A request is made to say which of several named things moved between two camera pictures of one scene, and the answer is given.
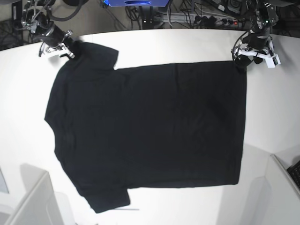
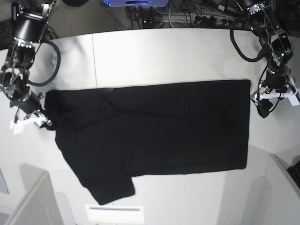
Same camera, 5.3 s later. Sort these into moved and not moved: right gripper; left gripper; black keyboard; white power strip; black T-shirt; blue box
Moved: right gripper; left gripper; black T-shirt
Not moved: black keyboard; white power strip; blue box
